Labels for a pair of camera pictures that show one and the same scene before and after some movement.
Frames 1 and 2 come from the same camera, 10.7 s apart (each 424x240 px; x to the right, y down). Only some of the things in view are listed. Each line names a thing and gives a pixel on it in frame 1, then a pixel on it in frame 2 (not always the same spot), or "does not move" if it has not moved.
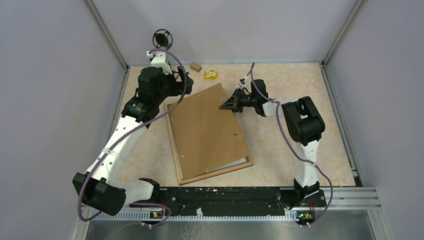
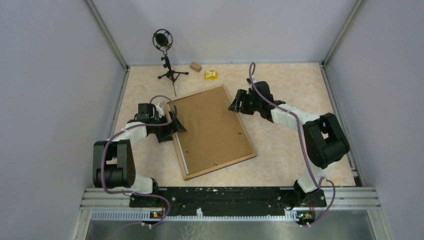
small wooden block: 195,66 does not move
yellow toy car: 210,75 does not move
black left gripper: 177,85 to 175,126
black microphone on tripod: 162,38 does not move
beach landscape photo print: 243,160 to 179,144
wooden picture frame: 200,177 to 215,136
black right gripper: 233,103 does not move
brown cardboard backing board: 207,136 does not move
